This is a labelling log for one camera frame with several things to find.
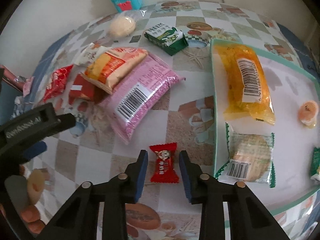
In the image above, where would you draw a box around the white green cracker packet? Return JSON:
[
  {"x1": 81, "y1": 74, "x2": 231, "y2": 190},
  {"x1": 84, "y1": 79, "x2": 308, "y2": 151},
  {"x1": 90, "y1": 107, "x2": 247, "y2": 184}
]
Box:
[{"x1": 310, "y1": 147, "x2": 320, "y2": 181}]

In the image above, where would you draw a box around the teal-rimmed white tray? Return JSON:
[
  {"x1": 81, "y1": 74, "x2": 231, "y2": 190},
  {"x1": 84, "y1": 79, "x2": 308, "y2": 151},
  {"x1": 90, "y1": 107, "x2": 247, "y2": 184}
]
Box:
[{"x1": 210, "y1": 39, "x2": 319, "y2": 214}]

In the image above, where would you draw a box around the red box snack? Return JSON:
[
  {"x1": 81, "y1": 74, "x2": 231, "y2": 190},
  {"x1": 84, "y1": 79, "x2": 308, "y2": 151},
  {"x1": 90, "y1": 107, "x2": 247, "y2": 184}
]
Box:
[{"x1": 68, "y1": 74, "x2": 96, "y2": 105}]

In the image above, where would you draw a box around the white small snack packet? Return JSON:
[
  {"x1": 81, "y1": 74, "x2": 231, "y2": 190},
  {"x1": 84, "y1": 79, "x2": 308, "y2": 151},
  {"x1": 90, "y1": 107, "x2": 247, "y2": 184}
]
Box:
[{"x1": 74, "y1": 43, "x2": 108, "y2": 67}]

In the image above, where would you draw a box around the pink wrapped candy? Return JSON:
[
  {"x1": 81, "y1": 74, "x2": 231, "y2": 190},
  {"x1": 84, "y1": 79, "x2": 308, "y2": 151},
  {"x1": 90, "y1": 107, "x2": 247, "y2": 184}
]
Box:
[{"x1": 1, "y1": 64, "x2": 35, "y2": 98}]

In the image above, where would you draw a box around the round bun in clear bag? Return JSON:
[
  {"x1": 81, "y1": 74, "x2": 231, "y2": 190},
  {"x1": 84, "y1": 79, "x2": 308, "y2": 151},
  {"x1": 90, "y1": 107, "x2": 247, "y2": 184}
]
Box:
[{"x1": 107, "y1": 10, "x2": 146, "y2": 38}]

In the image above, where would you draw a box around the red milk candy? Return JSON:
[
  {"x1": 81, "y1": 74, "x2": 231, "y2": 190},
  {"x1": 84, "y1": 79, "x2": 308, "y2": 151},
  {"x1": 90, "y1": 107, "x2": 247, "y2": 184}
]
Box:
[{"x1": 149, "y1": 142, "x2": 180, "y2": 184}]

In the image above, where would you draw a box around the orange cracker packet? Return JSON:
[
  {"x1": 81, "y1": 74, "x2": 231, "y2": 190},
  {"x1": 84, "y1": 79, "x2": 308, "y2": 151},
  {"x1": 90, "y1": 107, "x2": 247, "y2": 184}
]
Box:
[{"x1": 81, "y1": 47, "x2": 149, "y2": 94}]

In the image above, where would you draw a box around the red heart snack bag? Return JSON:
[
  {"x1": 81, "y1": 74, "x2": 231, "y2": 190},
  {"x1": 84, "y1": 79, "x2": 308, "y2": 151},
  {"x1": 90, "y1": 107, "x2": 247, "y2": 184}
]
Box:
[{"x1": 43, "y1": 64, "x2": 73, "y2": 102}]

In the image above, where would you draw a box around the pink snack bag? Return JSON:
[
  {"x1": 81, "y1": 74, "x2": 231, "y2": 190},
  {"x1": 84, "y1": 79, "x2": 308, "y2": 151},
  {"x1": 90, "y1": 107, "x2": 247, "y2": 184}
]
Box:
[{"x1": 99, "y1": 54, "x2": 185, "y2": 144}]

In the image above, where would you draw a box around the green milk carton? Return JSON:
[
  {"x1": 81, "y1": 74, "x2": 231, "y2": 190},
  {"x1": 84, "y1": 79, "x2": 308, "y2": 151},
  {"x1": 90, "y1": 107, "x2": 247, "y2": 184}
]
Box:
[{"x1": 144, "y1": 23, "x2": 189, "y2": 56}]

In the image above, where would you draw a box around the checkered patterned tablecloth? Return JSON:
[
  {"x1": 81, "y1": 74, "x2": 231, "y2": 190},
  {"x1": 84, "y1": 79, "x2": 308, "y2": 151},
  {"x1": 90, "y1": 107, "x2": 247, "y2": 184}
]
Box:
[{"x1": 26, "y1": 2, "x2": 319, "y2": 239}]

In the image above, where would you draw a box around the green-edged round cracker packet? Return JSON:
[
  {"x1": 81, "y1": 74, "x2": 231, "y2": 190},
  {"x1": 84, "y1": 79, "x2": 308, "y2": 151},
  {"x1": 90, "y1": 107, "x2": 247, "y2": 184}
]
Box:
[{"x1": 215, "y1": 123, "x2": 276, "y2": 188}]

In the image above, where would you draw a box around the orange jelly cup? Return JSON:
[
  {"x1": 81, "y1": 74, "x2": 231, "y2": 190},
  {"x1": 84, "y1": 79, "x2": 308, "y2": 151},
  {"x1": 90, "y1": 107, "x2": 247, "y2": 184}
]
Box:
[{"x1": 298, "y1": 100, "x2": 319, "y2": 128}]

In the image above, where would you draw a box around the person's left hand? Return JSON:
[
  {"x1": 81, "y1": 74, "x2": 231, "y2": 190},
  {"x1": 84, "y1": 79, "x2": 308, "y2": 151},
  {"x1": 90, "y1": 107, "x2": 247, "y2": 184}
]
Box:
[{"x1": 21, "y1": 169, "x2": 46, "y2": 235}]

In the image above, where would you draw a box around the yellow-orange snack bag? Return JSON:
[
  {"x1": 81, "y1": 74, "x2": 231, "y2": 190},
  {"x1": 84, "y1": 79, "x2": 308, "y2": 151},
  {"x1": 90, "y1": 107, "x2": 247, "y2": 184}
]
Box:
[{"x1": 213, "y1": 43, "x2": 276, "y2": 125}]

